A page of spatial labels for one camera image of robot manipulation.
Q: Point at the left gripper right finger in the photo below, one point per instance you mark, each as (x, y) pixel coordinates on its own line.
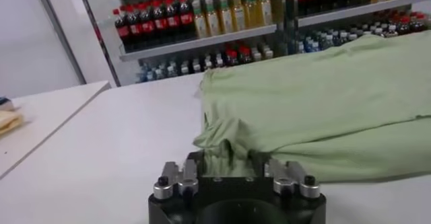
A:
(286, 175)

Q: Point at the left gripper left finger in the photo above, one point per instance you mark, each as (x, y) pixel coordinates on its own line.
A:
(171, 178)

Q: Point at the light green shirt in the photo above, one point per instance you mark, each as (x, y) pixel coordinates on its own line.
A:
(320, 104)

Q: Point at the large white work table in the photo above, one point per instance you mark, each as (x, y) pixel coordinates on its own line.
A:
(101, 144)

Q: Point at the small green water bottle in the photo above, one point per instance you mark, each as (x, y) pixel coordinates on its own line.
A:
(162, 72)
(172, 70)

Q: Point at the small dark drink bottle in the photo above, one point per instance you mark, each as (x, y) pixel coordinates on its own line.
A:
(184, 68)
(208, 63)
(196, 66)
(219, 60)

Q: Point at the small yellow drink bottle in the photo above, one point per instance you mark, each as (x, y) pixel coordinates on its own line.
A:
(268, 53)
(256, 54)

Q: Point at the small cola bottle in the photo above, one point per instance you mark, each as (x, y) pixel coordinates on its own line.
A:
(404, 25)
(417, 21)
(231, 57)
(244, 54)

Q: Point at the white side table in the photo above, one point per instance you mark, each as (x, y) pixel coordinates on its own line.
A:
(50, 111)

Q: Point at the white cabinet shelf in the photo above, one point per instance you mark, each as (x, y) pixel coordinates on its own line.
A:
(363, 9)
(202, 42)

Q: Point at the beverage display cabinet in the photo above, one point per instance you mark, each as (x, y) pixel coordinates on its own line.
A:
(370, 8)
(107, 27)

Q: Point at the pale yellow shirt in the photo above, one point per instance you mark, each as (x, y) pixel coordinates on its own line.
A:
(8, 121)

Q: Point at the blue white striped item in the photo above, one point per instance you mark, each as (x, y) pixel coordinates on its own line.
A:
(5, 103)

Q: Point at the dark partition post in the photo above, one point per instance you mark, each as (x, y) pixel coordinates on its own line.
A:
(59, 30)

